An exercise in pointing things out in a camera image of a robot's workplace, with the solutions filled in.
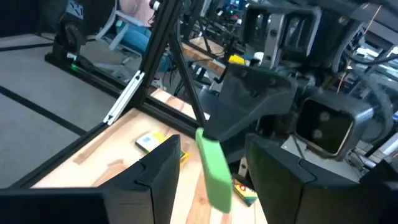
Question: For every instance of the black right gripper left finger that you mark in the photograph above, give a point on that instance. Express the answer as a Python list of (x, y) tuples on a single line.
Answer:
[(149, 193)]

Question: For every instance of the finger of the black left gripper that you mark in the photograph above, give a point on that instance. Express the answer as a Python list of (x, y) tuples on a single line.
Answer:
[(248, 99), (234, 151)]

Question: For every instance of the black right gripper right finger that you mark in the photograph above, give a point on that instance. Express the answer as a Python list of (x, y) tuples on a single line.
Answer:
[(280, 193)]

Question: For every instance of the green eraser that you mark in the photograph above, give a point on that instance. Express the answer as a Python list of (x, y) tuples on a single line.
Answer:
[(216, 174)]

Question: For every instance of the yellow green crayon box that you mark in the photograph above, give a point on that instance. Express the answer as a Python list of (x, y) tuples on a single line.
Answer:
[(149, 140)]

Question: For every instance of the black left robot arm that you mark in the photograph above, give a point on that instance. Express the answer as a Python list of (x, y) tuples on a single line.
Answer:
[(334, 34)]

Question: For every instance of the black background robot arm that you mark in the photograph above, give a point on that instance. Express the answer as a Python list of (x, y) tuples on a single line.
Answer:
[(66, 34)]

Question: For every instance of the yellow background object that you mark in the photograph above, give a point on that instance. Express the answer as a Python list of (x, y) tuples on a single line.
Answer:
[(237, 59)]

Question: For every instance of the background wooden table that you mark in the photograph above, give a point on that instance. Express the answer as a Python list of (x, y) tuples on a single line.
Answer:
[(202, 53)]

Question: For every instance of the person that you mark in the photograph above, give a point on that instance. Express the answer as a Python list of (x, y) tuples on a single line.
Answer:
[(136, 37)]

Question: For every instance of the white chair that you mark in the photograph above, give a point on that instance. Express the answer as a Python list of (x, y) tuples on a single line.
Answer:
[(109, 28)]

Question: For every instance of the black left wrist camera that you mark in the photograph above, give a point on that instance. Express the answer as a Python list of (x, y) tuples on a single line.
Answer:
[(329, 124)]

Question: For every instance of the white aluminium bracket strip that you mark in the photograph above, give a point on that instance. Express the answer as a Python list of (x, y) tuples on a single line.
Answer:
[(124, 96)]

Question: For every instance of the black aluminium rig frame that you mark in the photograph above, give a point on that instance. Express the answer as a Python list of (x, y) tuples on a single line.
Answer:
[(155, 56)]

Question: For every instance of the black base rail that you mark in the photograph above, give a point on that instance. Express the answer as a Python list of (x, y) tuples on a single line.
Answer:
[(93, 74)]

